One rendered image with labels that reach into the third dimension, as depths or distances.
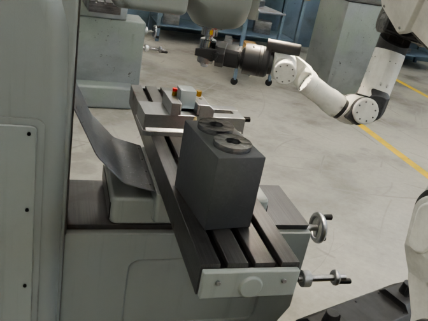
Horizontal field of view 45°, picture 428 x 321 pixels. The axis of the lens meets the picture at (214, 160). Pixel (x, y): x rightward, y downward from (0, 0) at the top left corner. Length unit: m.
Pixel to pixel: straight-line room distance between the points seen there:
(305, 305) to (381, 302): 0.90
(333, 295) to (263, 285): 1.61
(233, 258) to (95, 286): 0.64
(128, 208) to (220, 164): 0.48
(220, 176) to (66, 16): 0.52
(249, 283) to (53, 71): 0.67
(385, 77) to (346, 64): 4.47
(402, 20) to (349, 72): 4.69
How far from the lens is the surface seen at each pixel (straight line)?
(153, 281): 1.69
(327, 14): 6.14
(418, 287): 1.49
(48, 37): 1.28
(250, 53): 1.48
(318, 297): 2.70
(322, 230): 1.91
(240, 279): 1.13
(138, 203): 1.52
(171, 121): 1.67
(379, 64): 1.58
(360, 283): 2.91
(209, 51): 1.50
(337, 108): 1.55
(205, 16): 1.43
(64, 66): 1.31
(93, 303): 1.71
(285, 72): 1.47
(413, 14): 1.38
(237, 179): 1.16
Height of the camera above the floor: 1.56
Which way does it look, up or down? 24 degrees down
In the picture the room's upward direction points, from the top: 11 degrees clockwise
